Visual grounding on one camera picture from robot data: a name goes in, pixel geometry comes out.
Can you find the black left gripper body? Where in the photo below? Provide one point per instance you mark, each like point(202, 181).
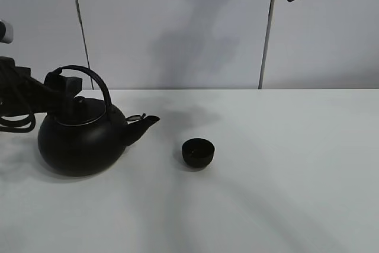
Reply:
point(21, 94)

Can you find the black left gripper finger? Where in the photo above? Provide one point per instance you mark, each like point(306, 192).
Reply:
point(68, 85)

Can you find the black round teapot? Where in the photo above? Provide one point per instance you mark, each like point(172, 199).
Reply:
point(90, 135)

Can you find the small black teacup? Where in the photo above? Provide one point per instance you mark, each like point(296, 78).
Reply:
point(198, 152)

